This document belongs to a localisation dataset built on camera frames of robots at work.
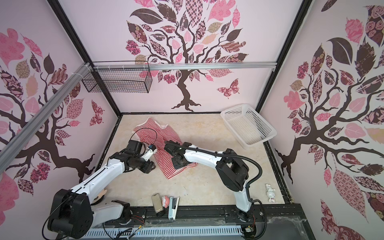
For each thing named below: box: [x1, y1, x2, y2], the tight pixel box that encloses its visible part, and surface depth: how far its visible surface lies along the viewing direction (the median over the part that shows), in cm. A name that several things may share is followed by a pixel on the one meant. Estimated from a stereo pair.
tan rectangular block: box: [151, 193, 163, 213], surface depth 76 cm
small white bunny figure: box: [265, 183, 276, 203], surface depth 81 cm
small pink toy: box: [162, 195, 170, 209], surface depth 76 cm
